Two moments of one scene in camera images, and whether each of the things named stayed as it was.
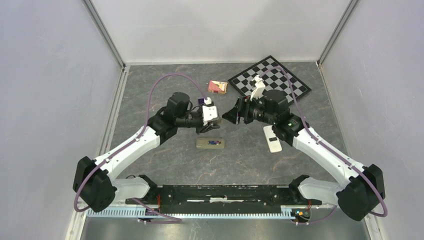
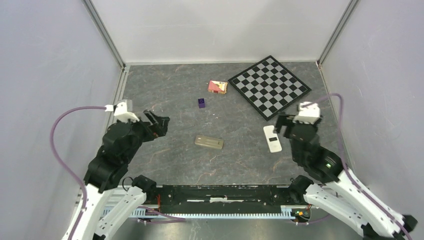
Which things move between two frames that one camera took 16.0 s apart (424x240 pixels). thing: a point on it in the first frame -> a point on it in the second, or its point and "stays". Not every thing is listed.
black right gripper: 243,104 -> 285,120
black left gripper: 202,129 -> 158,128
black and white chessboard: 275,80 stays
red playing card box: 217,87 stays
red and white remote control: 274,143 stays
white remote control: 210,143 stays
